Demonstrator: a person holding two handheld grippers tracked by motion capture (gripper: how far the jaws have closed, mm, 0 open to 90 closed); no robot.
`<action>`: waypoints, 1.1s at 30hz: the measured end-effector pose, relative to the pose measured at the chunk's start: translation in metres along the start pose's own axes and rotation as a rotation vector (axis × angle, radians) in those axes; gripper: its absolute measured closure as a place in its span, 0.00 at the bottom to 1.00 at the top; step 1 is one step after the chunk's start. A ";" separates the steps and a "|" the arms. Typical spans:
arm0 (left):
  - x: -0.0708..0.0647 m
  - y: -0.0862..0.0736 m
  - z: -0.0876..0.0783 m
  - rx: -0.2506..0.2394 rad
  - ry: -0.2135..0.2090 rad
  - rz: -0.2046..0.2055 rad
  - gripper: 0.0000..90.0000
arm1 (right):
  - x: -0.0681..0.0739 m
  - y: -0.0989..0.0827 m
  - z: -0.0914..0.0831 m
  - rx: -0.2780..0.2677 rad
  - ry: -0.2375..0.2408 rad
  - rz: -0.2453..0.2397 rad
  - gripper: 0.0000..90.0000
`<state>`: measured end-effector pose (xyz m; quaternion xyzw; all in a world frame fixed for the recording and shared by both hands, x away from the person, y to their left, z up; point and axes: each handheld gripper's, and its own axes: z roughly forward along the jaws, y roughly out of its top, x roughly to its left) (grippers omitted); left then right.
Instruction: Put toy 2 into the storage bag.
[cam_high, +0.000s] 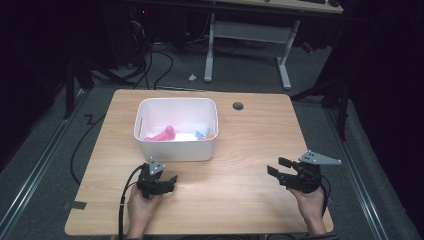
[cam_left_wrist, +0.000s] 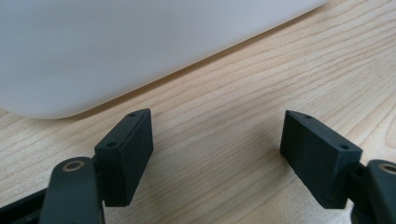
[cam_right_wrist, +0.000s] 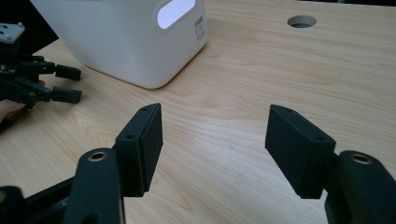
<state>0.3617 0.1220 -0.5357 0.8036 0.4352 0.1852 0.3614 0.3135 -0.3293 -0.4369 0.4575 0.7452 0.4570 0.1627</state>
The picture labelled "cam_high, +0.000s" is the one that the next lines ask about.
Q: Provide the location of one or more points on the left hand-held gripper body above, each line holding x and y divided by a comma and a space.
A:
150, 181

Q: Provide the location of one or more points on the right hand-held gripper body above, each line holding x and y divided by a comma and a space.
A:
308, 175

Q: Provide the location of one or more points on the pink toy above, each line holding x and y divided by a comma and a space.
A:
161, 134

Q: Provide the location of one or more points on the white plastic bin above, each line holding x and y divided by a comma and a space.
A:
176, 130

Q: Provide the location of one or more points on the blue toy piece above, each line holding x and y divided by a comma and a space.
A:
199, 135

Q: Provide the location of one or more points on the orange toy piece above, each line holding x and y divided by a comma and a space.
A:
210, 136

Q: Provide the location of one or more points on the person's left hand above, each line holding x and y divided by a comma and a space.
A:
141, 208

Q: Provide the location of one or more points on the person's right hand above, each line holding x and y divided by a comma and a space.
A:
310, 205

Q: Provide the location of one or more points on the dark tape strip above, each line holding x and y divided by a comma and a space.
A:
79, 205

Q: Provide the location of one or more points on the black stand legs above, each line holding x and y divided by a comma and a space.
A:
71, 83
336, 96

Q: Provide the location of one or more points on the small white floor scrap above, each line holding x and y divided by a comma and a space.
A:
192, 77

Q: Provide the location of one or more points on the white-legged desk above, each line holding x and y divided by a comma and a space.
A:
250, 31

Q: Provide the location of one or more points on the black computer tower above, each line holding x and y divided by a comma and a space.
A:
125, 33

